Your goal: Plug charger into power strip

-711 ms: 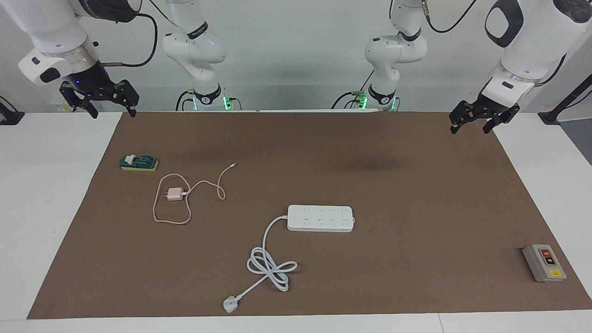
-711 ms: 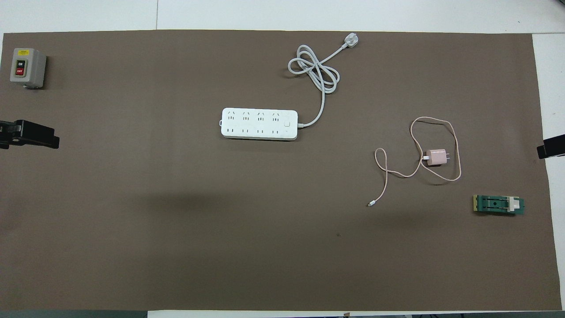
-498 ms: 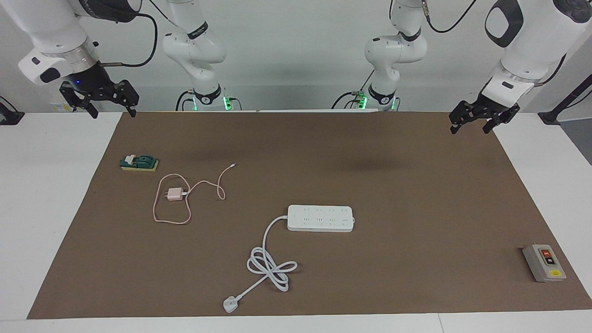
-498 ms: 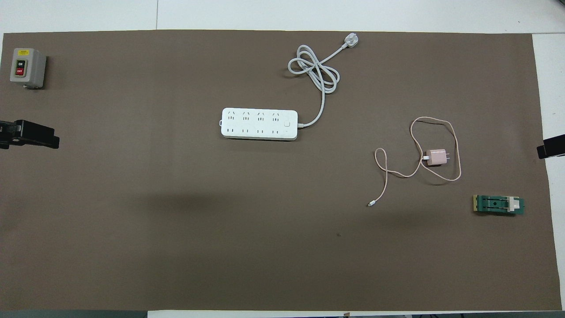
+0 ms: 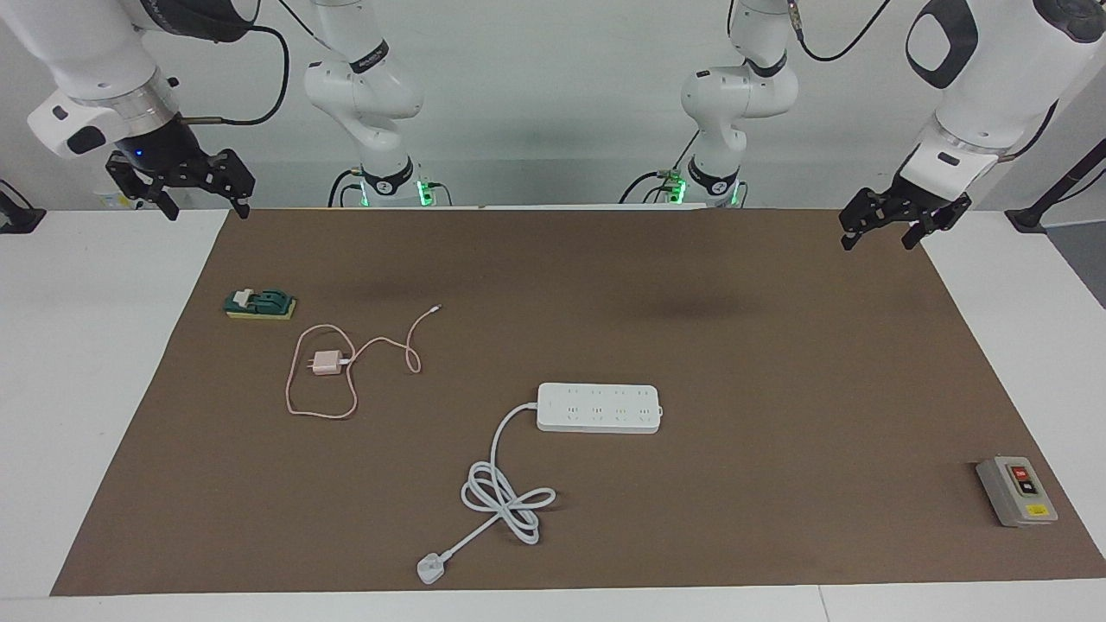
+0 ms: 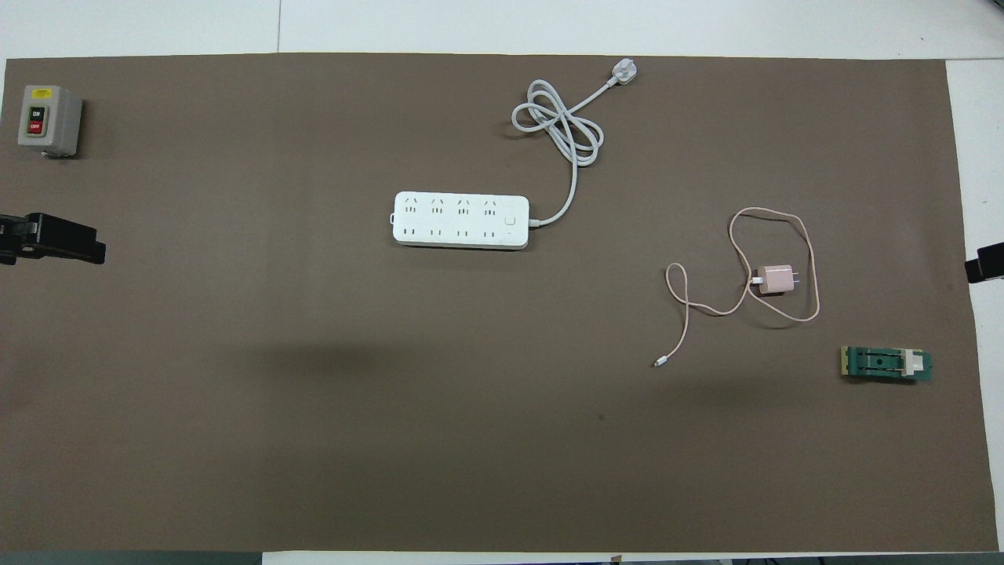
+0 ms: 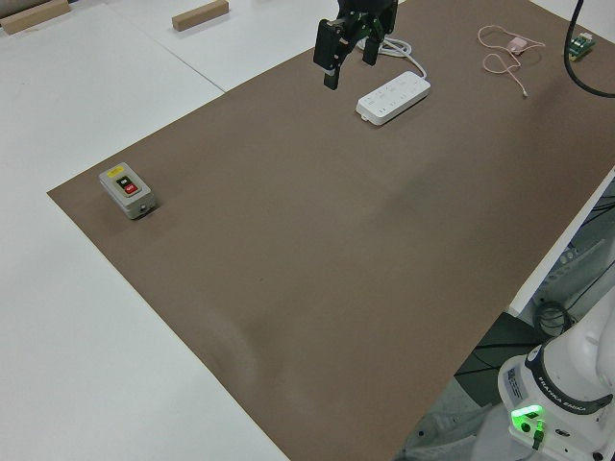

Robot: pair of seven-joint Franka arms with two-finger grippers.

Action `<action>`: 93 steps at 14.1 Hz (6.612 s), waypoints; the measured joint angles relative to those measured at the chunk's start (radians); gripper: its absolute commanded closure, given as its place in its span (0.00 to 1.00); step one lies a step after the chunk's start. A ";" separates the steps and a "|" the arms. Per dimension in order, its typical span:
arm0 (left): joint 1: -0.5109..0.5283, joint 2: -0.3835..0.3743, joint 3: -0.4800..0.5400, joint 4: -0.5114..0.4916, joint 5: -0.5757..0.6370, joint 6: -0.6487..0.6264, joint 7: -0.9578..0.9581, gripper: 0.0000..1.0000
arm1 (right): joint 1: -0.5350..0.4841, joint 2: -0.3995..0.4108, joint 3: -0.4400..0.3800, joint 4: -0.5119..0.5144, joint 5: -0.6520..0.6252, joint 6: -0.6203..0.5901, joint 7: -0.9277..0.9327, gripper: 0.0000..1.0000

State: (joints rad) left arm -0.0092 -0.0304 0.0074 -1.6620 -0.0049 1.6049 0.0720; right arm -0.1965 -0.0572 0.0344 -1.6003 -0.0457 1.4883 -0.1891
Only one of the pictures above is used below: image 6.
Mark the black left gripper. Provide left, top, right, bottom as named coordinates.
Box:
left=0, top=213, right=107, bottom=266

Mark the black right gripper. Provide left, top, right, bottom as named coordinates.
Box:
left=964, top=242, right=1004, bottom=284

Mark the pink usb charger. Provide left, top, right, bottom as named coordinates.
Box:
left=755, top=264, right=801, bottom=296

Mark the pink charging cable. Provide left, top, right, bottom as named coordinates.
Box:
left=653, top=207, right=821, bottom=369

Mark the white power strip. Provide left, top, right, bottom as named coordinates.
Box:
left=391, top=191, right=531, bottom=251

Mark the brown table mat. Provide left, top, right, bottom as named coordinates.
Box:
left=0, top=53, right=999, bottom=553

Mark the grey on-off switch box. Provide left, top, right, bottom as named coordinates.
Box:
left=17, top=85, right=83, bottom=159

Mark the green knife switch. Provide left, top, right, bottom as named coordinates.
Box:
left=839, top=345, right=933, bottom=385

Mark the white power cord with plug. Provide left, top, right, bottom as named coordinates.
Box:
left=511, top=59, right=638, bottom=229

